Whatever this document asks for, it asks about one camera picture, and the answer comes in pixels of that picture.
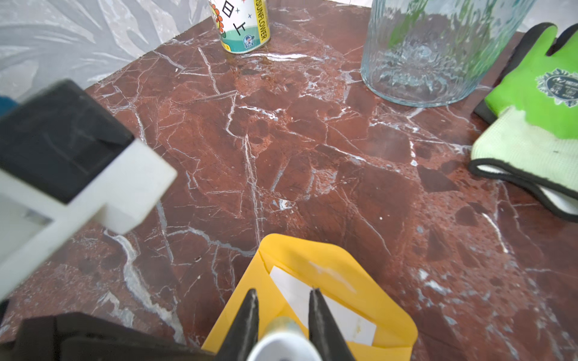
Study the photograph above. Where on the white green glue stick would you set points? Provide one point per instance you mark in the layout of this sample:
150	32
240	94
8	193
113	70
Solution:
284	341

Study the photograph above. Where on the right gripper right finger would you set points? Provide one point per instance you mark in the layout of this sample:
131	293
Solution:
324	333

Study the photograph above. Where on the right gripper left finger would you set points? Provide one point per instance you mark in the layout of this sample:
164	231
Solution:
243	333

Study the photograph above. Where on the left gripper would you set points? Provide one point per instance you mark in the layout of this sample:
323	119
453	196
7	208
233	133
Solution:
78	336

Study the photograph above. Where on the yellow envelope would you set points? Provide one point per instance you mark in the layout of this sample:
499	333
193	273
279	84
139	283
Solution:
285	269

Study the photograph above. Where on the small printed tin can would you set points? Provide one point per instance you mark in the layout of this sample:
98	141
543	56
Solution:
242	25

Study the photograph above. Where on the green work glove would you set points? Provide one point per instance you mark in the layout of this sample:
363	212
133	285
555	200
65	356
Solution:
532	115

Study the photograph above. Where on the blue glass vase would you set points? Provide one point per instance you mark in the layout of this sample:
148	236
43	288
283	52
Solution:
426	54

